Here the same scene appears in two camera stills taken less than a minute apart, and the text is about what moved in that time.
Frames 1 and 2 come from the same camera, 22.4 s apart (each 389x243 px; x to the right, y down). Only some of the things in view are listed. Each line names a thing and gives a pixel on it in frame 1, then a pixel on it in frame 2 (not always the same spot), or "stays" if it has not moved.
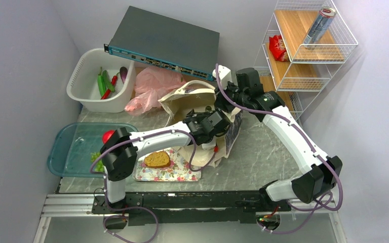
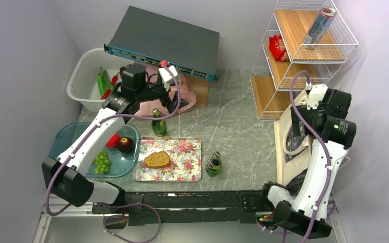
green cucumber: (109, 85) stays
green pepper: (101, 84) stays
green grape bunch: (99, 166) stays
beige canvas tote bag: (192, 96) -> (293, 153)
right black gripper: (220, 101) -> (296, 123)
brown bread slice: (157, 159) stays
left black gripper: (224, 130) -> (166, 100)
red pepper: (114, 80) stays
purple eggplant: (123, 72) stays
